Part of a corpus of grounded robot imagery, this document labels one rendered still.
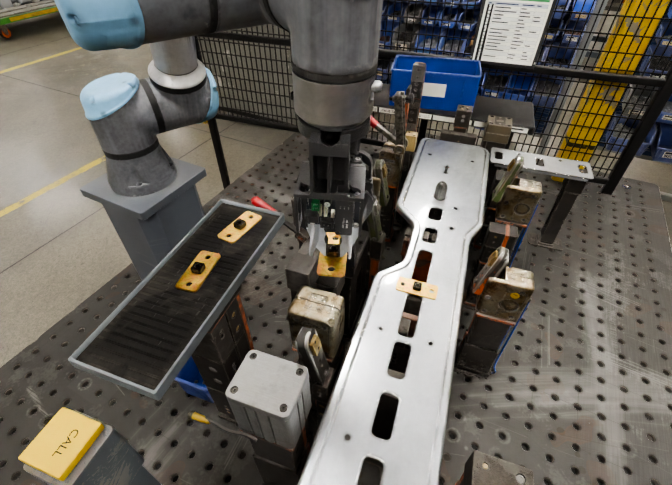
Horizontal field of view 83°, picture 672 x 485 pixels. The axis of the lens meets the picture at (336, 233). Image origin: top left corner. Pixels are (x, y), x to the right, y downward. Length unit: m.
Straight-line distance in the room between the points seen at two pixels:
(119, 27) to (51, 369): 1.03
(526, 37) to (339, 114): 1.30
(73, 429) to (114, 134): 0.57
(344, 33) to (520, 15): 1.29
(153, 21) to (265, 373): 0.44
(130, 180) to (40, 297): 1.70
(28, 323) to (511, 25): 2.52
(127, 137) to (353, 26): 0.68
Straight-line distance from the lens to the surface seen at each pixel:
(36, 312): 2.53
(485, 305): 0.88
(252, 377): 0.58
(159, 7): 0.36
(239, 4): 0.38
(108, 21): 0.36
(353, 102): 0.34
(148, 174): 0.96
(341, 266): 0.51
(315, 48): 0.33
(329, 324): 0.66
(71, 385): 1.22
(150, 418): 1.08
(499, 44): 1.60
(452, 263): 0.89
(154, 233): 1.00
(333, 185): 0.38
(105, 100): 0.90
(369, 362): 0.71
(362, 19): 0.32
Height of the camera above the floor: 1.62
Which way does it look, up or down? 42 degrees down
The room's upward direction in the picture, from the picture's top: straight up
